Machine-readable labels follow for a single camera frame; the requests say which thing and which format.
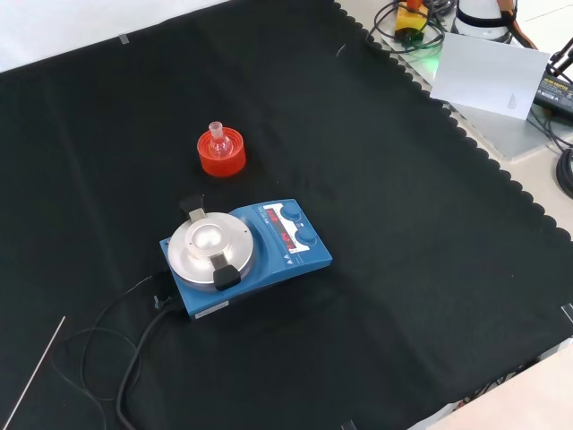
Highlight clear round-bottom flask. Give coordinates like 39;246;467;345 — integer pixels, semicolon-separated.
208;120;233;159

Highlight blue base heater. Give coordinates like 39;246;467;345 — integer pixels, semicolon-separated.
159;194;333;323

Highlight black bench cloth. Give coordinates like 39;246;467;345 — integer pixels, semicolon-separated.
0;0;573;430

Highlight yellow stop button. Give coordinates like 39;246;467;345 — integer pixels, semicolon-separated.
394;0;430;41

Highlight pale board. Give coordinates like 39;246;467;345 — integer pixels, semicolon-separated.
429;31;551;121

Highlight black power adapter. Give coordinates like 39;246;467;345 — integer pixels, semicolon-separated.
532;73;573;118

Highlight thin metal probe rod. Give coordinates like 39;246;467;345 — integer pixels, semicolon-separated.
2;315;67;429

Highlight black tripod leg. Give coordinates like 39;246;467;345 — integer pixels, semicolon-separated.
548;38;573;84

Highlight orange flask support ring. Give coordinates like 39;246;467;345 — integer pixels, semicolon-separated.
196;126;247;179

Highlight thick black power cable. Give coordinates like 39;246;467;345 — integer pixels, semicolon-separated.
115;294;181;430

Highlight black cable loop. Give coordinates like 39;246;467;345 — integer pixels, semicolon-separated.
365;0;447;56

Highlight grey metal base plate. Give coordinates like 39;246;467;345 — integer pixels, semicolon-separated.
380;24;563;162

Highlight thin black probe cable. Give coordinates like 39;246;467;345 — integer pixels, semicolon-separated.
50;275;156;430

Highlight coiled black cable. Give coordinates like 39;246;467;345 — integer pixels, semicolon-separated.
554;147;573;201

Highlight orange cable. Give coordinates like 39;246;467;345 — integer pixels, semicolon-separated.
495;0;539;51

